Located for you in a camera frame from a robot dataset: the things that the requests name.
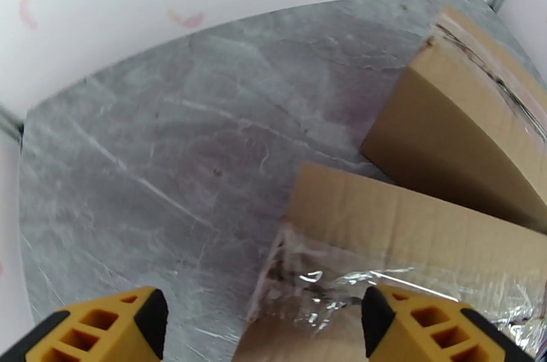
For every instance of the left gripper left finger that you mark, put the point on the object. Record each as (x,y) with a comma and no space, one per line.
(98,326)

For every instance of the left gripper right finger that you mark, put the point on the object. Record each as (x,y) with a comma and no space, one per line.
(427,331)

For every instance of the long taped cardboard box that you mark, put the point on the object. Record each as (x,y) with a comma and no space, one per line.
(384,211)

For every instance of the short taped cardboard box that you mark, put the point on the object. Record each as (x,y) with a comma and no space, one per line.
(427,125)

